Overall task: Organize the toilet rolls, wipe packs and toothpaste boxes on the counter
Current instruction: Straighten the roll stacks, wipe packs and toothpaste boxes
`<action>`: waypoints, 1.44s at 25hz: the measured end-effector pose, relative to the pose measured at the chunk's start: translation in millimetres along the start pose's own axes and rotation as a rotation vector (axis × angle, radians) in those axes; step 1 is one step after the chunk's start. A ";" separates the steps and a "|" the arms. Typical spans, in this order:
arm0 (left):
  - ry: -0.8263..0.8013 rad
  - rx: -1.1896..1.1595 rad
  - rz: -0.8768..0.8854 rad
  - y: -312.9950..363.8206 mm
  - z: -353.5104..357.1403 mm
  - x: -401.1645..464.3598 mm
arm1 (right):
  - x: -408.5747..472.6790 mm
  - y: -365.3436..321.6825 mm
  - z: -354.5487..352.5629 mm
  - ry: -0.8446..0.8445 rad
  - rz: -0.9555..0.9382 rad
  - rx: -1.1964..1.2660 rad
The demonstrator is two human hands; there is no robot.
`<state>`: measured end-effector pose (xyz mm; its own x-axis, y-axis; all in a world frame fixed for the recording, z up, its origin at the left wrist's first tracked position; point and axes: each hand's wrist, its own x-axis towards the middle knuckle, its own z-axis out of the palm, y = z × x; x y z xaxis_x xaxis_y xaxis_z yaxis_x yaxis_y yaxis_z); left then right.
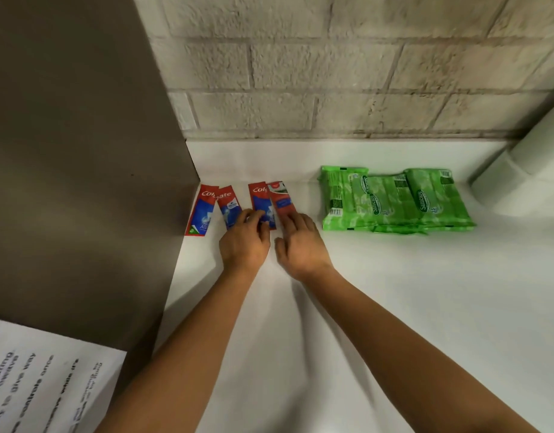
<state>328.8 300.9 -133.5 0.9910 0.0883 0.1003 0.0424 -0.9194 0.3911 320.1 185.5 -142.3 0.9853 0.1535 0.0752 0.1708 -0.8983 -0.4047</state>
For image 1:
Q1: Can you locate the white toilet paper roll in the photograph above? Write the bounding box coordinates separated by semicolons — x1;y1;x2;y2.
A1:
493;173;554;218
469;149;532;210

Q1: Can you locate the person's left forearm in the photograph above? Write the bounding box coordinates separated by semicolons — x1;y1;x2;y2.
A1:
96;265;261;433

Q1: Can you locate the brown cabinet panel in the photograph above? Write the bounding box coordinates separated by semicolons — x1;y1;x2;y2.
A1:
0;0;202;433

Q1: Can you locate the group of white toilet rolls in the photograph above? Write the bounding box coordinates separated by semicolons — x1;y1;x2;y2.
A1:
508;101;554;177

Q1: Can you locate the white paper notice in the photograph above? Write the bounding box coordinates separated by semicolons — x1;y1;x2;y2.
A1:
0;316;128;433

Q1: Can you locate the person's right forearm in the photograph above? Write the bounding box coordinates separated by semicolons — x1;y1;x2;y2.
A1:
298;265;543;433

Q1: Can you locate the white countertop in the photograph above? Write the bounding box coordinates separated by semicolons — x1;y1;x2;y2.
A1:
150;139;554;433

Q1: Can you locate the group of green wipe packets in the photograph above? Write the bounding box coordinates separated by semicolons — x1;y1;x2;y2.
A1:
361;173;423;230
404;168;478;229
320;165;373;232

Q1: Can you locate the person's right hand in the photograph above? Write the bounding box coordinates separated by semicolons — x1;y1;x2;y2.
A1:
273;211;335;283

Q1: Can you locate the person's left hand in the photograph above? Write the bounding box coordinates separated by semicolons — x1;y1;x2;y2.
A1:
218;207;272;277

